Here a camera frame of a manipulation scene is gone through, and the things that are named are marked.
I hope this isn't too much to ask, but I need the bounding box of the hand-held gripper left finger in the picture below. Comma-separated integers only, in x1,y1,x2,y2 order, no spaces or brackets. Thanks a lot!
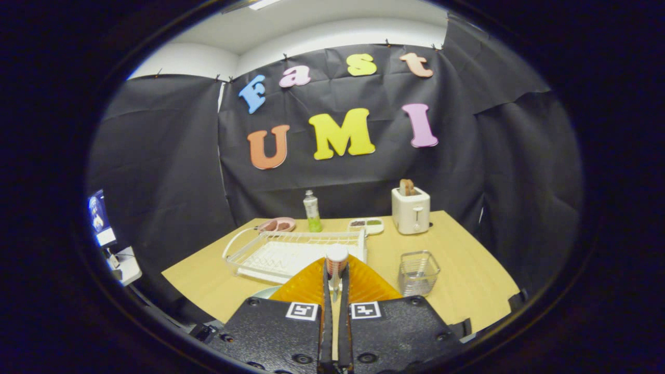
205,255,333,374

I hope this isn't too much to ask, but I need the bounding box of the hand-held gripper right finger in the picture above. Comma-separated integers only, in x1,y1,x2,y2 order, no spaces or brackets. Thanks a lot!
338,255,463,374

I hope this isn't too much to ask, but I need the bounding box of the pink checkered handle spoon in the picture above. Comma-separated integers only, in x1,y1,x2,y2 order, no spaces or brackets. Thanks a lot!
325,244,350,303

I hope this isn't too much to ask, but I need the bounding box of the clear wire basket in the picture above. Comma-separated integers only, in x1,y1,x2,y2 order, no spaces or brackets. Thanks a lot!
398,250,441,297

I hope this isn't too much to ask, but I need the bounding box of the white wire dish rack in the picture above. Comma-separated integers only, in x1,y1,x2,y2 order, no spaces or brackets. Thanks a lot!
222,227,368,285

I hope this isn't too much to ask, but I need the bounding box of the pink plate with food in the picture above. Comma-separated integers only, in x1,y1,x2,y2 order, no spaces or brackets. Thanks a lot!
257,217,297,233

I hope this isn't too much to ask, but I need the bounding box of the white divided food tray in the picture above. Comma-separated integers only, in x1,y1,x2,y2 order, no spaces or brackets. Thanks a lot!
347,218,385,236

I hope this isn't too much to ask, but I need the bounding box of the clear bottle with green liquid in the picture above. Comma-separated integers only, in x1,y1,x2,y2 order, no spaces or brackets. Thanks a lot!
303,190,323,233

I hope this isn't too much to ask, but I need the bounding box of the white toaster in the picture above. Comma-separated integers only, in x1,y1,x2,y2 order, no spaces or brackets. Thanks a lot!
391,187,431,235

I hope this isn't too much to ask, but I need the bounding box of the black backdrop cloth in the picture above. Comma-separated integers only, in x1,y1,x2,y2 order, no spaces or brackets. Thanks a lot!
86,13,585,323

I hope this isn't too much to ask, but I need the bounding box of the white side desk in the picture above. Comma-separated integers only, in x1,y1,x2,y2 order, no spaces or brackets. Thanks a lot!
107,246,143,287

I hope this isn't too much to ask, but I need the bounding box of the computer monitor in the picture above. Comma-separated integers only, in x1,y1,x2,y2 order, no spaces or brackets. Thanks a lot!
87,189,118,248

